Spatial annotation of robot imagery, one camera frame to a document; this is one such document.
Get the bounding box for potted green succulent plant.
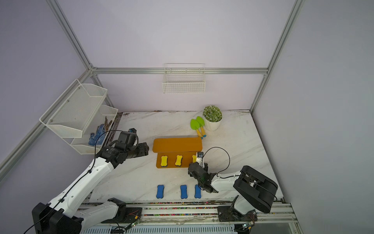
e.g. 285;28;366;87
203;105;223;131

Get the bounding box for white mesh two-tier rack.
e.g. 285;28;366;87
40;80;118;155

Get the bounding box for blue crumpled cloth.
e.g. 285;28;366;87
88;124;106;146

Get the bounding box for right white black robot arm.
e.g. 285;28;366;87
188;162;278;215

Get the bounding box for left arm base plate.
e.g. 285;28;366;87
102;207;143;223

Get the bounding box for aluminium front rail frame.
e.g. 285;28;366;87
82;200;303;234

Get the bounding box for green spatula orange handle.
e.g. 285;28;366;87
190;119;204;139

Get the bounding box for green spatula blue tip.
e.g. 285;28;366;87
196;116;206;137

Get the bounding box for brown sticks in rack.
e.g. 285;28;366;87
104;117;113;132

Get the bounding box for white wire wall basket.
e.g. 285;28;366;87
162;63;206;94

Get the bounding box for orange two-tier wooden shelf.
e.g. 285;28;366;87
153;137;203;169

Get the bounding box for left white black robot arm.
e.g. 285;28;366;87
32;143;149;234

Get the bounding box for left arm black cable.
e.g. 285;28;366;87
23;130;139;234

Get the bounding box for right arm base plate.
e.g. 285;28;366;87
217;206;258;222

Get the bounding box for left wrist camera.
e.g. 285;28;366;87
116;128;138;148

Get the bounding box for blue eraser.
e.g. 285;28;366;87
180;185;188;199
194;184;202;199
156;185;165;199

